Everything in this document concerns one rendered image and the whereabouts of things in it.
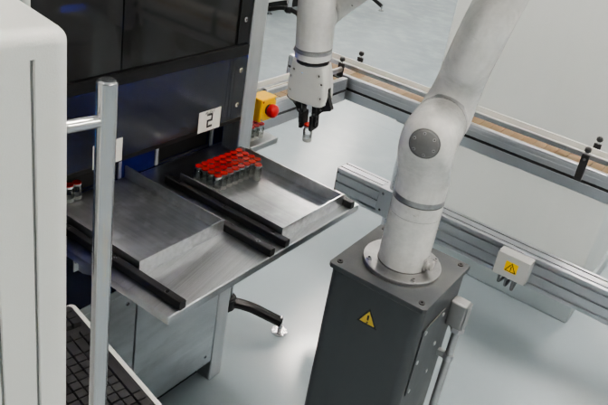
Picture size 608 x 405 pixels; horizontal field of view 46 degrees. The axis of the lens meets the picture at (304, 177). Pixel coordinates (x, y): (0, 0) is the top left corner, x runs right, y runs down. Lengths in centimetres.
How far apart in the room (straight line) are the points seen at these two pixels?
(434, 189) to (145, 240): 65
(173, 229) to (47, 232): 83
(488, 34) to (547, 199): 177
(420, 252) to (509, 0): 59
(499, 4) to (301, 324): 173
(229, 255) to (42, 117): 88
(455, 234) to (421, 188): 112
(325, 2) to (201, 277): 64
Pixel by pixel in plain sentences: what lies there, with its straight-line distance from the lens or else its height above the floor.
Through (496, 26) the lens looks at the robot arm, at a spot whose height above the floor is 147.
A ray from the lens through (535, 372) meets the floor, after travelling 301.
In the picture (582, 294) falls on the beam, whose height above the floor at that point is 50.
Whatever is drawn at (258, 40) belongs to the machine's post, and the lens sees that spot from 197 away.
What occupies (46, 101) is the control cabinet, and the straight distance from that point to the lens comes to 80.
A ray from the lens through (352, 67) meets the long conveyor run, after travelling 271.
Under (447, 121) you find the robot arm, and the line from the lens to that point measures 148.
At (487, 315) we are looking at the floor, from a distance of 321.
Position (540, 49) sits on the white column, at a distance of 302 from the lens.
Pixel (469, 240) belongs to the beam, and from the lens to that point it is 267.
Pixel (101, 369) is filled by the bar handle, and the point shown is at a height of 105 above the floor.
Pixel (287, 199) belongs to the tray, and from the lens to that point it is 186.
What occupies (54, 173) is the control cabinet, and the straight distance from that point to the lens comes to 84.
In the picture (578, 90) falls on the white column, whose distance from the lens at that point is 300.
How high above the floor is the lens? 178
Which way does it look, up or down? 27 degrees down
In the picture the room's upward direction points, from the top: 10 degrees clockwise
